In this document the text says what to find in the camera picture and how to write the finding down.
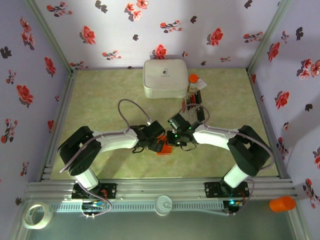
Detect orange card holder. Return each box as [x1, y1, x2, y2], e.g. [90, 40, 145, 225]
[155, 135, 174, 157]

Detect white zippered case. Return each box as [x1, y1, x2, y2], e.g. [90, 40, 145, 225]
[142, 58, 189, 100]

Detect orange-capped clear bottle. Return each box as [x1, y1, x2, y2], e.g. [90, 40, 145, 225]
[187, 73, 200, 93]

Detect white round lid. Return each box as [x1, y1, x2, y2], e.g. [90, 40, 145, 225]
[154, 195, 173, 216]

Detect clear tape roll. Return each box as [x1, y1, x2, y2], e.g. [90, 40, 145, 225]
[21, 201, 54, 230]

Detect orange plastic cup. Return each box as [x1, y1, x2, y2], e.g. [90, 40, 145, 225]
[269, 195, 297, 213]

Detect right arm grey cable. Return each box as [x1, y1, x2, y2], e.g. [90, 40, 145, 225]
[177, 103, 275, 201]

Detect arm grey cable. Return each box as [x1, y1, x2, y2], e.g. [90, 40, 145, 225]
[59, 98, 152, 175]
[177, 103, 275, 201]

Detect long aluminium base rail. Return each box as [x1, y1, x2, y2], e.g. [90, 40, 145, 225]
[23, 176, 300, 201]

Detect left arm grey cable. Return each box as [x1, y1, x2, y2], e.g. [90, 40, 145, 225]
[59, 98, 152, 175]

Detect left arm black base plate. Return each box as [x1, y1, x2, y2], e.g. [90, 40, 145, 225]
[71, 182, 118, 200]

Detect slotted grey cable duct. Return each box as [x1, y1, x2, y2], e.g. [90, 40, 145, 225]
[51, 201, 225, 213]

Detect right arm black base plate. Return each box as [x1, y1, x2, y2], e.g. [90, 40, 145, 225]
[203, 181, 251, 199]

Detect aluminium side rail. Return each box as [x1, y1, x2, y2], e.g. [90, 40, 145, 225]
[39, 69, 78, 181]
[246, 68, 293, 180]

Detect aluminium frame post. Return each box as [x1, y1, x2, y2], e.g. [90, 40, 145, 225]
[246, 0, 293, 75]
[24, 0, 79, 76]

